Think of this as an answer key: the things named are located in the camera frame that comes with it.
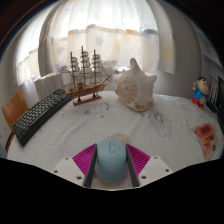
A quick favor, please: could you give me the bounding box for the red printed mouse pad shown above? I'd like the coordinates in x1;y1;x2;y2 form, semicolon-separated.
193;122;220;162

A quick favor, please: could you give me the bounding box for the sheer white star-print curtain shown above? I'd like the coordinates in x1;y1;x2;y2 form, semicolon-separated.
14;0;176;84

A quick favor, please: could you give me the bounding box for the wooden model sailing ship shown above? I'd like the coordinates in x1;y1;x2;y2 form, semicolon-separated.
59;45;114;107

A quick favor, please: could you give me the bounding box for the black keyboard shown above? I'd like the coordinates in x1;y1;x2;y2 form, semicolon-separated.
12;88;73;148

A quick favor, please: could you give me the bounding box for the white printed tablecloth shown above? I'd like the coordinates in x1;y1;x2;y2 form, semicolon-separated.
6;89;224;174

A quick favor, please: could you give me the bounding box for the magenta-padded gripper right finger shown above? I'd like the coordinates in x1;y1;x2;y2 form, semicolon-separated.
125;142;174;188

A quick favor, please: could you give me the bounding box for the orange wooden chair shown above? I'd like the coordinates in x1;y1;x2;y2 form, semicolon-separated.
1;89;30;134

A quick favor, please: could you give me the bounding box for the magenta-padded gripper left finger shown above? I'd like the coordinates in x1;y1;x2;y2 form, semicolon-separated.
52;142;98;188

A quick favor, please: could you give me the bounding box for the large white conch shell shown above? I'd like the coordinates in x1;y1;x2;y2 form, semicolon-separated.
113;57;158;113

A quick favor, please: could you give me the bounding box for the white radiator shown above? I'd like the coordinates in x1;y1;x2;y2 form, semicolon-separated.
33;71;73;101

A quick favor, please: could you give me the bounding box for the white shelf unit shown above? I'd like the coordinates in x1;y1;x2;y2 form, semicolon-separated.
199;33;224;84

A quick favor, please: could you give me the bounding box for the light blue computer mouse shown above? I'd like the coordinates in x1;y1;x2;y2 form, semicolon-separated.
94;139;129;184

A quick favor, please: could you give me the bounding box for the cartoon boy figurine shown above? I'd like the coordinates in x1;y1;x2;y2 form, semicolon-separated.
191;76;211;108

